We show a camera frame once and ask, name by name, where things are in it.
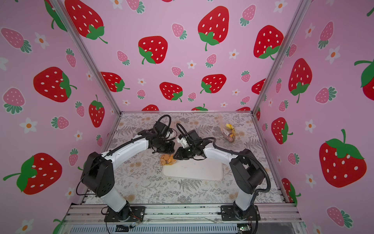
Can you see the ziploc bag far right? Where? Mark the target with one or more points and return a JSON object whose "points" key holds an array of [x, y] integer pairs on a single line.
{"points": [[227, 129]]}

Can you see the aluminium front rail frame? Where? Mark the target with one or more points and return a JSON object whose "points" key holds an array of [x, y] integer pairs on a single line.
{"points": [[270, 218]]}

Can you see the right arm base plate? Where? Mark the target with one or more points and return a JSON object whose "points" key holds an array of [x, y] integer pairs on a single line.
{"points": [[234, 213]]}

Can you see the white plastic tray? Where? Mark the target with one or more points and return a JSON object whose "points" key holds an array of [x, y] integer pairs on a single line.
{"points": [[207, 169]]}

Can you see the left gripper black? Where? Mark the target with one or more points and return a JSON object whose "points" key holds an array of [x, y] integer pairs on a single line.
{"points": [[171, 146]]}

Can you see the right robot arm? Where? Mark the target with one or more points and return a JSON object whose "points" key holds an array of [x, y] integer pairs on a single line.
{"points": [[250, 175]]}

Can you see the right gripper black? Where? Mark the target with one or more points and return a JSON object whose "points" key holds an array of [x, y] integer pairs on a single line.
{"points": [[183, 152]]}

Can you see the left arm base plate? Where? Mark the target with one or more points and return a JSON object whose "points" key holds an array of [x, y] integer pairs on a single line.
{"points": [[127, 214]]}

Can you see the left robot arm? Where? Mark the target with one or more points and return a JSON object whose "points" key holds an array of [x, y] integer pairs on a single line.
{"points": [[98, 173]]}

